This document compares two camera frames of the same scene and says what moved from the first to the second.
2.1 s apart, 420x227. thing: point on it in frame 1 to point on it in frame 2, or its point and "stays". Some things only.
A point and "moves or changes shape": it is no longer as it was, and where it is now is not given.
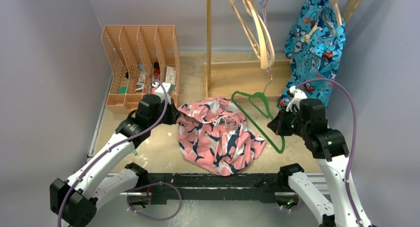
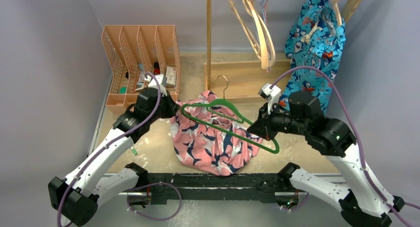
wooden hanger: [254, 26] stays
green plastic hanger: [271, 119] moves or changes shape
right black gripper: [278, 125] to [263, 128]
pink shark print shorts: [214, 136] moves or changes shape
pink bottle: [156, 76] stays
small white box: [171, 75] stays
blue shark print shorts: [315, 47] stays
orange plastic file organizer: [138, 56] stays
